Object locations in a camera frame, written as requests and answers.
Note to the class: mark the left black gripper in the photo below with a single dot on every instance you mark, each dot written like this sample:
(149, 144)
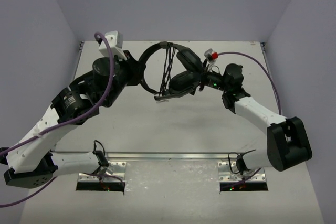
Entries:
(133, 67)

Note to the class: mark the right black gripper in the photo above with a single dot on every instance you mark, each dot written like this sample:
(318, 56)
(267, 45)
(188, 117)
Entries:
(203, 78)

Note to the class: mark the black headset with microphone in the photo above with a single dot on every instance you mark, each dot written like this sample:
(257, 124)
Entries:
(183, 83)

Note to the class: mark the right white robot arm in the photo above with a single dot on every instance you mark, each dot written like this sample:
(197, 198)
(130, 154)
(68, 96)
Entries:
(287, 141)

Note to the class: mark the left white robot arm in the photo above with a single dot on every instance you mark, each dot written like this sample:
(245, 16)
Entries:
(33, 162)

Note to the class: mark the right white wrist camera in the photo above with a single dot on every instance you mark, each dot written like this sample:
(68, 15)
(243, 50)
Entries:
(210, 58)

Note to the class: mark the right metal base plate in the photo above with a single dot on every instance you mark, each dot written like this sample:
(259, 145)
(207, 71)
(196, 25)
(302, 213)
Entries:
(228, 172)

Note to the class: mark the metal base plate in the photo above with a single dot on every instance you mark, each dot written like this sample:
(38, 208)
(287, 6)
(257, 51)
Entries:
(228, 172)
(115, 169)

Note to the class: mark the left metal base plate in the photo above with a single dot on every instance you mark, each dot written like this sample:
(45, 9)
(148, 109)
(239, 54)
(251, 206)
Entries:
(115, 169)

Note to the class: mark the aluminium rail front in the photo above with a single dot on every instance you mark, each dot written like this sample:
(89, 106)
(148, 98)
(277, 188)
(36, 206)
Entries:
(166, 155)

